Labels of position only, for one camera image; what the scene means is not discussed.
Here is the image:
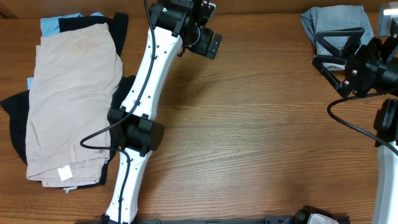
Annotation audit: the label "beige folded shorts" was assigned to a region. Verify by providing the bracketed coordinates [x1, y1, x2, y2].
[25, 24, 123, 188]

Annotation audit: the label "light blue denim shorts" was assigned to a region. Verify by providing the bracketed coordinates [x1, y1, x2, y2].
[300, 5, 374, 55]

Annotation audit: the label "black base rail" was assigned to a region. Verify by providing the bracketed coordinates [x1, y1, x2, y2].
[132, 216, 294, 224]

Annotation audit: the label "light blue garment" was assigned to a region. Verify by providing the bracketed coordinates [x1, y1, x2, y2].
[26, 12, 104, 91]

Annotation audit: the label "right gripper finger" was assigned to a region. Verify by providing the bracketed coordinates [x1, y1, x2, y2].
[312, 55, 349, 97]
[315, 27, 364, 56]

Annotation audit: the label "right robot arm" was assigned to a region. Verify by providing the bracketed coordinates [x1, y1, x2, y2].
[312, 27, 397, 224]

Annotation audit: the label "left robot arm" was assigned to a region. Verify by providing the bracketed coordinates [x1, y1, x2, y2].
[100, 0, 222, 223]

